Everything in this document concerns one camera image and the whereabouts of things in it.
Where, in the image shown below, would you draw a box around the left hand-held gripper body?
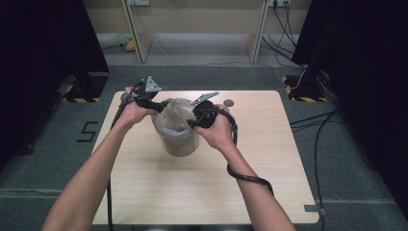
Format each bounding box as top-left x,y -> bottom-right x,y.
134,76 -> 163,113

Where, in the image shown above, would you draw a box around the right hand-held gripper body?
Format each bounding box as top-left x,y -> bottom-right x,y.
191,91 -> 220,129

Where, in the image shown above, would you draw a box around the grey plastic bag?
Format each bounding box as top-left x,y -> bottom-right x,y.
151,97 -> 201,139

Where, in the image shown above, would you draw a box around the transparent brown plastic bin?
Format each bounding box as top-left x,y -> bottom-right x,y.
151,121 -> 200,158

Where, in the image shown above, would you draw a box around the person's left hand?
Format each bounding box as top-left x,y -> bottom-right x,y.
116,86 -> 160,129

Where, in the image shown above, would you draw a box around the person's right hand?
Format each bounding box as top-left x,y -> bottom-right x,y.
193,103 -> 237,153

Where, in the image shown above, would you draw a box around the yellow object on floor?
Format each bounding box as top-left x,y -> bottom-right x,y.
124,38 -> 137,53

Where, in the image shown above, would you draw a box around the black yellow striped stand base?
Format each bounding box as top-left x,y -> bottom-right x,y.
61,71 -> 110,104
281,74 -> 331,104

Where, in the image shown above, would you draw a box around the black curtain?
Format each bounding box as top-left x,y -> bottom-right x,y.
292,0 -> 408,222
0,0 -> 110,172

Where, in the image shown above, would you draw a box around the beige wooden desk frame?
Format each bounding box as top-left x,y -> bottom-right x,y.
120,0 -> 269,64

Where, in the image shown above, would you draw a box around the right hand-held gripper cable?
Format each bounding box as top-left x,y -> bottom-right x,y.
208,108 -> 275,196

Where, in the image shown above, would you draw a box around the hand-held gripper cable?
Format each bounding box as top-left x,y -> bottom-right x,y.
106,80 -> 144,231
208,108 -> 275,196

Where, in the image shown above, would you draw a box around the white floor cable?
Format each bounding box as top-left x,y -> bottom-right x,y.
205,61 -> 307,90

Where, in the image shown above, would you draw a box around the white wall power strip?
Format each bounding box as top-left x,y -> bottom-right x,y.
127,0 -> 151,8
268,0 -> 293,8

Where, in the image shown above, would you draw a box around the bundle of black floor cables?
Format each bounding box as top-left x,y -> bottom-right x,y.
290,109 -> 341,134

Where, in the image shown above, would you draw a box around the left hand-held gripper cable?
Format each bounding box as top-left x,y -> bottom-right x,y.
106,80 -> 144,231

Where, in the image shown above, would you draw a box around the black power strip cables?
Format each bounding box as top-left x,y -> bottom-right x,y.
261,0 -> 306,70

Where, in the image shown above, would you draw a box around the long black floor cable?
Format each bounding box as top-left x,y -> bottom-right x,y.
313,110 -> 339,231

